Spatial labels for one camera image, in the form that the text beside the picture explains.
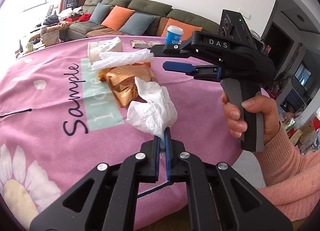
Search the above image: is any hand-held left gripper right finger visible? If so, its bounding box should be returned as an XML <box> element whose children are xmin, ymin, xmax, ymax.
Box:
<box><xmin>165</xmin><ymin>127</ymin><xmax>293</xmax><ymax>231</ymax></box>

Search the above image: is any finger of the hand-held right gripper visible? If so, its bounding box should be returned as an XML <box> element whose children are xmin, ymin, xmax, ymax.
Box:
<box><xmin>162</xmin><ymin>61</ymin><xmax>222</xmax><ymax>81</ymax></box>
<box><xmin>150</xmin><ymin>39</ymin><xmax>194</xmax><ymax>59</ymax></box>

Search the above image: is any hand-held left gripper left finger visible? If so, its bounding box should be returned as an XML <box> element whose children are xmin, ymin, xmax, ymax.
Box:
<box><xmin>29</xmin><ymin>136</ymin><xmax>162</xmax><ymax>231</ymax></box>

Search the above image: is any white tissue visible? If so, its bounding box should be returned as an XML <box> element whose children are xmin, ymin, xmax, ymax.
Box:
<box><xmin>126</xmin><ymin>77</ymin><xmax>178</xmax><ymax>138</ymax></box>

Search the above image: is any white foam net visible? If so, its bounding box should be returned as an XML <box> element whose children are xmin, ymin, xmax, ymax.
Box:
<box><xmin>91</xmin><ymin>48</ymin><xmax>154</xmax><ymax>72</ymax></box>

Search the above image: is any gold foil wrapper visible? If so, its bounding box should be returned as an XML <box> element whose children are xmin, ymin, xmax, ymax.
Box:
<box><xmin>97</xmin><ymin>64</ymin><xmax>158</xmax><ymax>108</ymax></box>

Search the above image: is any person's right forearm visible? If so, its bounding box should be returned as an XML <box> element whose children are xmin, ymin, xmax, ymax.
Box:
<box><xmin>254</xmin><ymin>121</ymin><xmax>320</xmax><ymax>221</ymax></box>

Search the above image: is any person's right hand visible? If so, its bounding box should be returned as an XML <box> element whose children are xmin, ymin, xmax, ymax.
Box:
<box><xmin>221</xmin><ymin>94</ymin><xmax>280</xmax><ymax>145</ymax></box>

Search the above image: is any blue paper cup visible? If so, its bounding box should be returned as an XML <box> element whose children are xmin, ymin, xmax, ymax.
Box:
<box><xmin>165</xmin><ymin>25</ymin><xmax>184</xmax><ymax>45</ymax></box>

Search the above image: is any orange cushion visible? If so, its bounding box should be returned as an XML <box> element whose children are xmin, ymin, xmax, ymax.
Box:
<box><xmin>161</xmin><ymin>18</ymin><xmax>191</xmax><ymax>38</ymax></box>
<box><xmin>101</xmin><ymin>6</ymin><xmax>136</xmax><ymax>31</ymax></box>

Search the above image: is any brown snack packet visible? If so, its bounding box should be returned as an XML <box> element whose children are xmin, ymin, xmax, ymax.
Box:
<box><xmin>130</xmin><ymin>39</ymin><xmax>150</xmax><ymax>49</ymax></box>

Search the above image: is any blue-grey cushion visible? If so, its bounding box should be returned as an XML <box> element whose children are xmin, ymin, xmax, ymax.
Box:
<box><xmin>119</xmin><ymin>13</ymin><xmax>156</xmax><ymax>37</ymax></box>
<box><xmin>88</xmin><ymin>3</ymin><xmax>112</xmax><ymax>25</ymax></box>

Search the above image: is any olive green sofa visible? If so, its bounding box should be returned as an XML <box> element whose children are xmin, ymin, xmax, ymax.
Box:
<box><xmin>67</xmin><ymin>0</ymin><xmax>223</xmax><ymax>40</ymax></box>

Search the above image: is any dark display cabinet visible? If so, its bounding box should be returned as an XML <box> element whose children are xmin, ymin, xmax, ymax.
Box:
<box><xmin>265</xmin><ymin>21</ymin><xmax>320</xmax><ymax>112</ymax></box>

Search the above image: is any brown seat pad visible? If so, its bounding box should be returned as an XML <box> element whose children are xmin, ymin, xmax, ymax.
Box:
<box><xmin>86</xmin><ymin>29</ymin><xmax>125</xmax><ymax>37</ymax></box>

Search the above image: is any cardboard box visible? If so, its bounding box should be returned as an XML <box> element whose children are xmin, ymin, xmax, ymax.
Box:
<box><xmin>299</xmin><ymin>121</ymin><xmax>318</xmax><ymax>147</ymax></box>

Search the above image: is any red cloth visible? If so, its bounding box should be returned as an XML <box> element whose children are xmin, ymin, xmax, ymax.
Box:
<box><xmin>75</xmin><ymin>13</ymin><xmax>93</xmax><ymax>23</ymax></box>

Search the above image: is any white clothes pile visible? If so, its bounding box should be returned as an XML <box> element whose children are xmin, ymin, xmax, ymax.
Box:
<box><xmin>64</xmin><ymin>7</ymin><xmax>83</xmax><ymax>19</ymax></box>

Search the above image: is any brown covered ottoman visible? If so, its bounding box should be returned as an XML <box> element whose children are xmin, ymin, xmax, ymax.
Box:
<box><xmin>40</xmin><ymin>21</ymin><xmax>73</xmax><ymax>39</ymax></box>

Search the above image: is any pink printed blanket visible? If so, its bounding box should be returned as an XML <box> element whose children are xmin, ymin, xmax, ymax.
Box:
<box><xmin>0</xmin><ymin>34</ymin><xmax>250</xmax><ymax>224</ymax></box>

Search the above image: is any brown paper bag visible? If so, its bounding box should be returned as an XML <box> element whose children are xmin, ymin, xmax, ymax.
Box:
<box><xmin>41</xmin><ymin>31</ymin><xmax>61</xmax><ymax>46</ymax></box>

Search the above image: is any black clothes pile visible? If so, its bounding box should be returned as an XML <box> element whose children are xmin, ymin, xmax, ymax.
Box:
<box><xmin>43</xmin><ymin>6</ymin><xmax>61</xmax><ymax>26</ymax></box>

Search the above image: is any group of jars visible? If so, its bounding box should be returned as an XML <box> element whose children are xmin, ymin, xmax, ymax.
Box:
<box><xmin>15</xmin><ymin>38</ymin><xmax>43</xmax><ymax>54</ymax></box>

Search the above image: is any white wall switch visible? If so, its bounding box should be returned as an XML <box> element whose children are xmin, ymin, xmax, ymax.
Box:
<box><xmin>237</xmin><ymin>8</ymin><xmax>251</xmax><ymax>19</ymax></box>

